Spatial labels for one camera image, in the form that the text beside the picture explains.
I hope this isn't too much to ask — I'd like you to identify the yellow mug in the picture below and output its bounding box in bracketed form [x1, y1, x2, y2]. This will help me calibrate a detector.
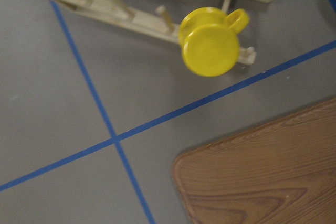
[178, 7, 250, 77]

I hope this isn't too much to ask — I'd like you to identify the wooden cutting board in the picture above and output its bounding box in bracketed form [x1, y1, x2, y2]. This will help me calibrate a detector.
[172, 98, 335, 223]

